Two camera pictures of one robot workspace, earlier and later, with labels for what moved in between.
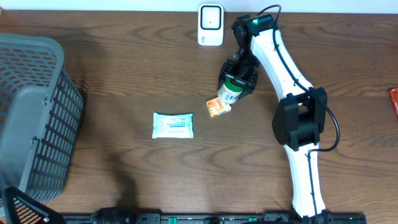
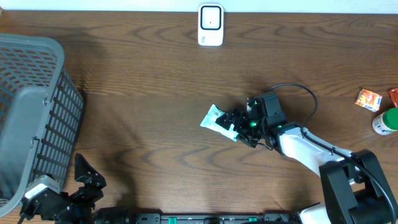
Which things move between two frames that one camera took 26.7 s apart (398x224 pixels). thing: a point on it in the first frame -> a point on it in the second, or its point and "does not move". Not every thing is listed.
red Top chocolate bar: (393, 96) does not move
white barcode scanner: (211, 24) does not move
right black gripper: (247, 83) -> (241, 117)
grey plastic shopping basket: (41, 111) does not move
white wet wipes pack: (173, 126) -> (209, 122)
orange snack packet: (216, 107) -> (369, 100)
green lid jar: (229, 93) -> (386, 123)
